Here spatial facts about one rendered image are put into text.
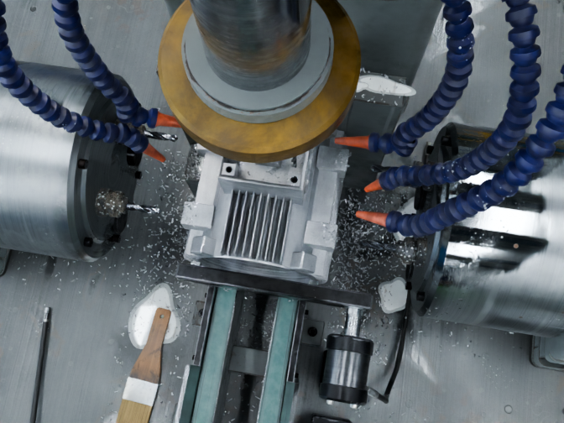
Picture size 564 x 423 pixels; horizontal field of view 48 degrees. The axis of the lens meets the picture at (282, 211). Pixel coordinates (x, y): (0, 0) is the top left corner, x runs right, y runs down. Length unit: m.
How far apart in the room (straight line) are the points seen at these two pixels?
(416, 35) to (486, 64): 0.37
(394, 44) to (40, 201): 0.49
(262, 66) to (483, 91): 0.74
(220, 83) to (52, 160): 0.29
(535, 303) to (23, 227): 0.60
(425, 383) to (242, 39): 0.72
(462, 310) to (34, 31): 0.91
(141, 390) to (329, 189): 0.46
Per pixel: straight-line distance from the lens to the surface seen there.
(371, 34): 0.87
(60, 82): 0.83
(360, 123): 0.83
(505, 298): 0.77
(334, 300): 0.82
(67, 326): 1.11
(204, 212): 0.80
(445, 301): 0.77
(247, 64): 0.50
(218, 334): 0.93
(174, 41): 0.59
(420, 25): 0.84
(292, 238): 0.78
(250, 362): 1.00
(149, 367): 1.06
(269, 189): 0.74
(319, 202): 0.81
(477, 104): 1.18
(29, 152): 0.79
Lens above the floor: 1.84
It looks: 75 degrees down
